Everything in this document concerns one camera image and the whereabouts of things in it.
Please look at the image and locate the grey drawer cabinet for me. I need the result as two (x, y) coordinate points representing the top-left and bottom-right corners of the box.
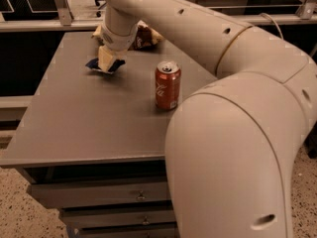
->
(1, 32), (215, 238)

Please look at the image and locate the white cable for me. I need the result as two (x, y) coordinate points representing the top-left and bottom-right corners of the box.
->
(259, 12), (285, 40)

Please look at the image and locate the metal railing frame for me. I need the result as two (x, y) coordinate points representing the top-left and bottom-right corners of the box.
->
(1, 0), (316, 32)

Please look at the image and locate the red coke can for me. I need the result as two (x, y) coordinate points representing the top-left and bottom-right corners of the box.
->
(155, 60), (181, 110)

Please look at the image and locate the blue rxbar blueberry wrapper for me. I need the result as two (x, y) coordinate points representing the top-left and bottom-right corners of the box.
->
(85, 59), (126, 74)

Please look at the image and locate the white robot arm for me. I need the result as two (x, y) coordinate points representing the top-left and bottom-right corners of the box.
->
(103, 0), (317, 238)

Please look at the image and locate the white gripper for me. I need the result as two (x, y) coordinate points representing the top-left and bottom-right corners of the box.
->
(98, 23), (138, 62)

